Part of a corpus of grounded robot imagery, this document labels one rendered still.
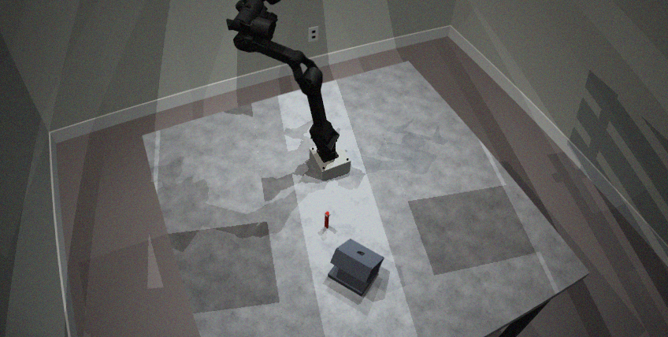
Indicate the grey sloped panel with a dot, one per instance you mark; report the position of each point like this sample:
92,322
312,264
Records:
355,266

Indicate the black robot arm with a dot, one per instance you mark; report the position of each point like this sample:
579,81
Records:
255,35

